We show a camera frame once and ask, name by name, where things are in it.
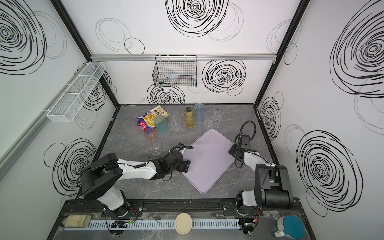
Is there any lilac plastic tray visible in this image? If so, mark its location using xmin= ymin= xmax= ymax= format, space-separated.
xmin=183 ymin=129 xmax=234 ymax=194

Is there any teal drinking glass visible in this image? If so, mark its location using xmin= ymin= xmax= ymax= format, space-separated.
xmin=154 ymin=116 xmax=167 ymax=134

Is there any yellow drinking glass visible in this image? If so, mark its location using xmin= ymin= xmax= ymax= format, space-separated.
xmin=184 ymin=107 xmax=196 ymax=129

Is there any blue drinking glass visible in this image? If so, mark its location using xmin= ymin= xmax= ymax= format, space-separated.
xmin=194 ymin=103 xmax=206 ymax=124

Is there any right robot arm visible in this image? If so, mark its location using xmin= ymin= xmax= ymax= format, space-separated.
xmin=229 ymin=134 xmax=294 ymax=215

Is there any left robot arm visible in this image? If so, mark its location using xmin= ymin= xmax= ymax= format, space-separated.
xmin=78 ymin=144 xmax=194 ymax=214

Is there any clear glass near tray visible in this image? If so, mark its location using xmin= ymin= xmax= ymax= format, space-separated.
xmin=204 ymin=111 xmax=215 ymax=127

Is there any clear glass middle left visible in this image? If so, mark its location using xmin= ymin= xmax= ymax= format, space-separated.
xmin=150 ymin=141 xmax=162 ymax=157

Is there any pink drinking glass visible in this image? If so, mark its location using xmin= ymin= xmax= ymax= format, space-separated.
xmin=144 ymin=128 xmax=157 ymax=143

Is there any clear ribbed glass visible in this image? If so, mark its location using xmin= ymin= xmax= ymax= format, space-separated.
xmin=169 ymin=115 xmax=181 ymax=131

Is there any clear glass far right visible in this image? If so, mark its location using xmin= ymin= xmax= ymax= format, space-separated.
xmin=213 ymin=106 xmax=225 ymax=122

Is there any colourful snack bag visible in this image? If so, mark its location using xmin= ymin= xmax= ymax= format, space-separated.
xmin=137 ymin=106 xmax=169 ymax=130

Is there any beige round lid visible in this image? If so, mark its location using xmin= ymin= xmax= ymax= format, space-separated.
xmin=175 ymin=213 xmax=193 ymax=235

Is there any white slotted cable duct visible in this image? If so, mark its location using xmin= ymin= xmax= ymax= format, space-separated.
xmin=64 ymin=219 xmax=240 ymax=231

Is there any black wire basket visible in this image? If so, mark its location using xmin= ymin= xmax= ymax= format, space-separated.
xmin=152 ymin=55 xmax=198 ymax=88

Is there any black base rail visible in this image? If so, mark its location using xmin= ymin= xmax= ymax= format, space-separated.
xmin=59 ymin=197 xmax=304 ymax=217

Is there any white mesh wall shelf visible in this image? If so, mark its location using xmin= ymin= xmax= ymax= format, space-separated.
xmin=47 ymin=62 xmax=106 ymax=123

